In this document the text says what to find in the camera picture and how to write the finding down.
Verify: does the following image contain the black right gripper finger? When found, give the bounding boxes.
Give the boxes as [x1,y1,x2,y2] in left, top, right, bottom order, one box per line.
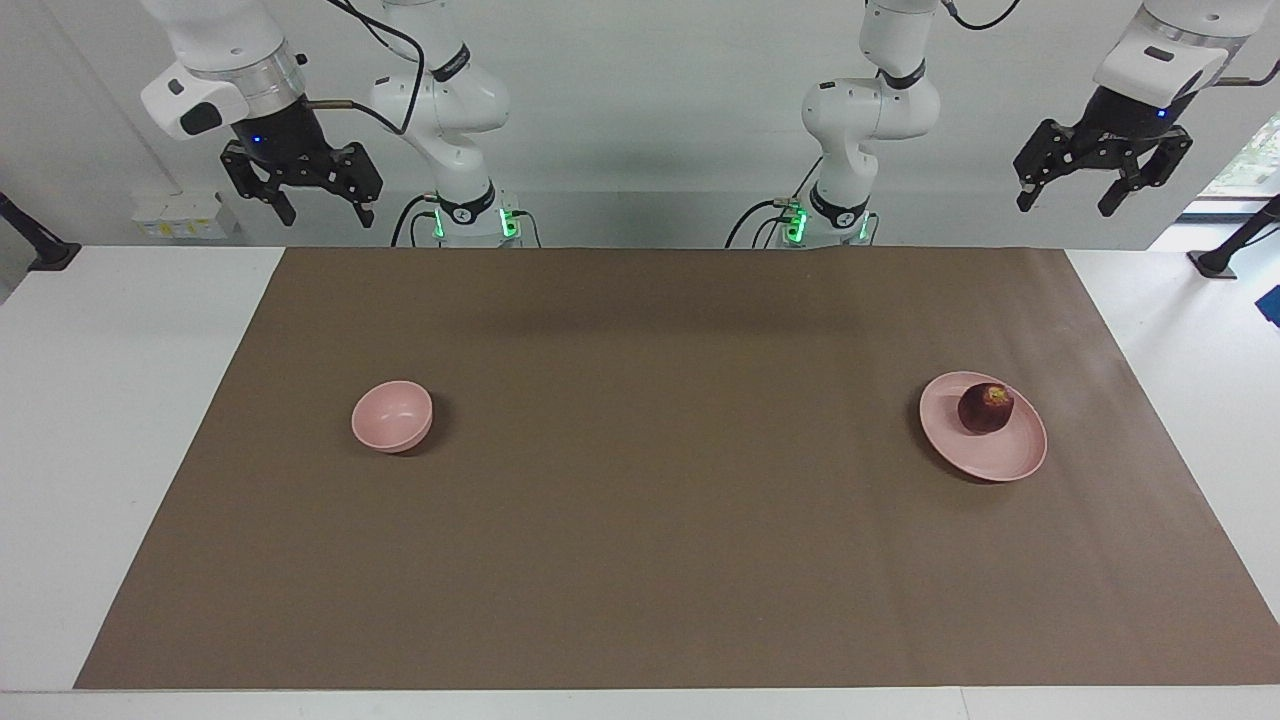
[325,142,384,230]
[220,141,298,228]

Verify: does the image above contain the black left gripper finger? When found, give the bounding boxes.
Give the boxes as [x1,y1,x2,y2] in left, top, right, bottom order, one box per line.
[1014,119,1091,213]
[1098,125,1194,218]

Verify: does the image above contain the dark red apple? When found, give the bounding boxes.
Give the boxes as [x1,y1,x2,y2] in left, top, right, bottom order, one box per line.
[958,383,1016,435]

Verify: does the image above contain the pink bowl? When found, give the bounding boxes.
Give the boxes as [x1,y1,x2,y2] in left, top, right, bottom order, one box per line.
[351,380,435,454]

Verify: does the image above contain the pink plate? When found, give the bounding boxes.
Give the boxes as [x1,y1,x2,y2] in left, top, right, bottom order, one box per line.
[919,371,1048,483]

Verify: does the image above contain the white socket boxes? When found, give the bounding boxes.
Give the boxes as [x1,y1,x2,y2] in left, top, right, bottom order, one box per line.
[130,190,242,242]

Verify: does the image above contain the brown table mat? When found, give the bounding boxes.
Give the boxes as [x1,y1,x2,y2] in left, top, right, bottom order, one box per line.
[75,247,1280,691]

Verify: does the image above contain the black base cable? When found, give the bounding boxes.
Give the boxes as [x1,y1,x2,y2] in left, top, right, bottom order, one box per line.
[391,194,439,248]
[725,198,797,248]

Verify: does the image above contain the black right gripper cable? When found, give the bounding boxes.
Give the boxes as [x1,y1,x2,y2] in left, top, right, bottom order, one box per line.
[303,0,429,136]

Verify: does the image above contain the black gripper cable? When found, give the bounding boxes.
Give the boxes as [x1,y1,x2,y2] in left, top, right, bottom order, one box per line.
[940,0,1255,87]
[303,0,429,136]

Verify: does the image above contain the black camera stand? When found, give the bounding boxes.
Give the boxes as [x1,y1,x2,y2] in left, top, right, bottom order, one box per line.
[0,190,83,273]
[1187,195,1280,280]

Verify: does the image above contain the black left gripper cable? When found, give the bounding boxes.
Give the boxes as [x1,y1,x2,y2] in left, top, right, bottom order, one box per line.
[940,0,1255,87]

